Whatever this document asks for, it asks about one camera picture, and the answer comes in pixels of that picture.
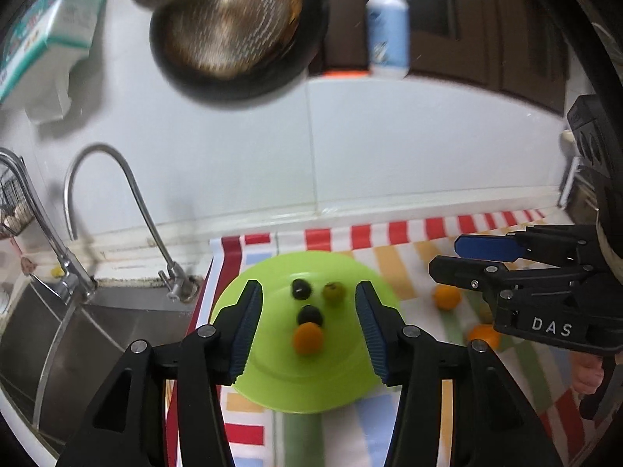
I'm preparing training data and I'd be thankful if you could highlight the curved steel faucet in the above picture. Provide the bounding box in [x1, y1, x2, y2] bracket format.
[64, 143, 198, 305]

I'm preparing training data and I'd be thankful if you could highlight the person's right hand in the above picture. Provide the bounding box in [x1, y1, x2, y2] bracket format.
[572, 351, 604, 395]

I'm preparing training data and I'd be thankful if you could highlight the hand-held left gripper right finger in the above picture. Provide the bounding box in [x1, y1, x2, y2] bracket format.
[354, 281, 565, 467]

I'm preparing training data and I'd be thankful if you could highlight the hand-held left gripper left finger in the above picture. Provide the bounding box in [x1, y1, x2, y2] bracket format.
[56, 279, 264, 467]

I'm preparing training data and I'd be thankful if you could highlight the wire basket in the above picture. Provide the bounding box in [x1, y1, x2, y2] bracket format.
[0, 170, 35, 239]

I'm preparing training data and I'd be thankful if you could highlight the striped cloth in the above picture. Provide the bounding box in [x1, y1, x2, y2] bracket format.
[165, 209, 604, 467]

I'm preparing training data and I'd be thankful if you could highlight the stainless steel sink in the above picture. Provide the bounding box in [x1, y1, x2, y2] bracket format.
[0, 272, 205, 453]

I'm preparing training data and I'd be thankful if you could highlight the metal strainer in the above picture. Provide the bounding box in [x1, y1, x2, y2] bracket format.
[160, 0, 305, 79]

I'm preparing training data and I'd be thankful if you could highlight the steel mixer faucet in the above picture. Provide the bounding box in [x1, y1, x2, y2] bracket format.
[0, 148, 98, 302]

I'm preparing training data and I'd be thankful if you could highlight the white blue pump bottle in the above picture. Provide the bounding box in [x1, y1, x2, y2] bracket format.
[365, 0, 410, 79]

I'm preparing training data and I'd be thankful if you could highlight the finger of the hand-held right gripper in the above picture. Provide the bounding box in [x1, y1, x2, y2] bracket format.
[428, 255, 595, 307]
[455, 224, 602, 267]

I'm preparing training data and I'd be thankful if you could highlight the green plastic plate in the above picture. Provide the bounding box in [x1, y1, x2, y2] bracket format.
[211, 250, 405, 414]

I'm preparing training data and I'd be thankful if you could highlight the tissue pack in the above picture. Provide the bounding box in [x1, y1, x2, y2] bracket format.
[0, 0, 115, 122]

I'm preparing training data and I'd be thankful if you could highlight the small orange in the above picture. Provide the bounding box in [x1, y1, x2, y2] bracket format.
[433, 285, 462, 311]
[292, 323, 324, 355]
[466, 323, 501, 348]

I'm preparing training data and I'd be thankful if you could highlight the black pan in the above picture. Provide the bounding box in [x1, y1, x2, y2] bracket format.
[148, 0, 332, 108]

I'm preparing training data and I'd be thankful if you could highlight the dark wooden cabinet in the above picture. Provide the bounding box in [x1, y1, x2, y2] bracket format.
[311, 0, 570, 112]

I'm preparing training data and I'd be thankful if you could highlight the small green fruit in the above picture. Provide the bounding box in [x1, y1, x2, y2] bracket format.
[321, 282, 346, 306]

